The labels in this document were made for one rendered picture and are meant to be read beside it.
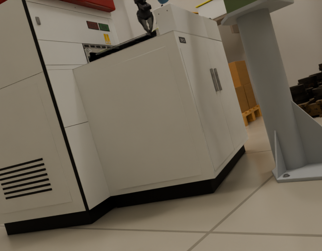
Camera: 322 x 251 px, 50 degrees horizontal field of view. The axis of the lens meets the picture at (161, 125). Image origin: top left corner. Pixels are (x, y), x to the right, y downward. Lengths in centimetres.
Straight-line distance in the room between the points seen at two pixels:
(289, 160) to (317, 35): 321
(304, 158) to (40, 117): 134
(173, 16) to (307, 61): 332
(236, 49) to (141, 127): 362
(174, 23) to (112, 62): 37
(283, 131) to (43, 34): 130
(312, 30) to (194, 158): 343
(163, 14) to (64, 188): 102
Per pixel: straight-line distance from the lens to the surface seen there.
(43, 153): 193
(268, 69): 175
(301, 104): 342
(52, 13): 204
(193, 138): 169
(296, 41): 493
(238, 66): 447
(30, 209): 211
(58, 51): 195
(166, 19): 178
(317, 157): 183
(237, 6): 182
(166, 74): 170
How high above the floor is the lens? 49
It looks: 3 degrees down
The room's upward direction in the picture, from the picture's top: 16 degrees counter-clockwise
